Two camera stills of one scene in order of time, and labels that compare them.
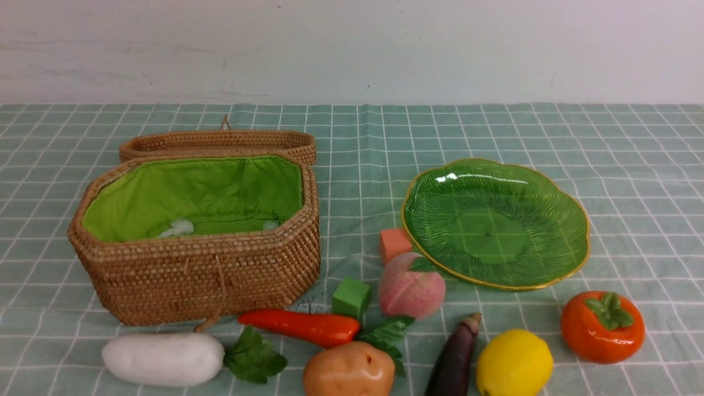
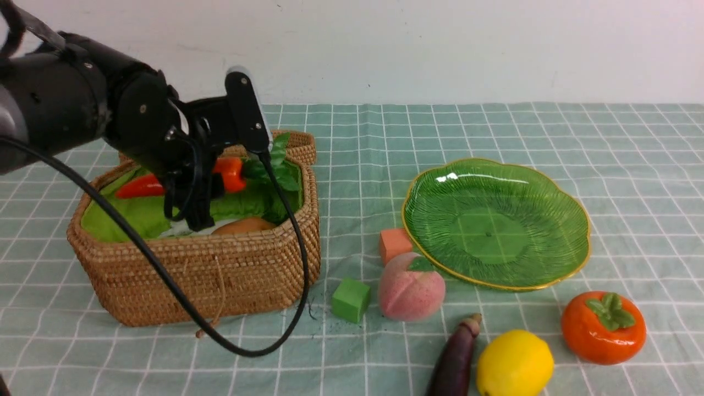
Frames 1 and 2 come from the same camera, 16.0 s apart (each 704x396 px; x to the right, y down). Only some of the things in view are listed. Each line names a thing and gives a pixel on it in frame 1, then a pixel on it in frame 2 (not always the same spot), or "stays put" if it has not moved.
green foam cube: x=351 y=297 stays put
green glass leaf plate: x=502 y=226 stays put
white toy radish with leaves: x=169 y=359 to x=181 y=228
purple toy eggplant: x=450 y=374 stays put
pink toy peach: x=410 y=286 stays put
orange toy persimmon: x=602 y=327 stays put
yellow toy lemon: x=514 y=363 stays put
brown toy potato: x=350 y=368 to x=249 y=225
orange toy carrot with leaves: x=330 y=330 to x=231 y=175
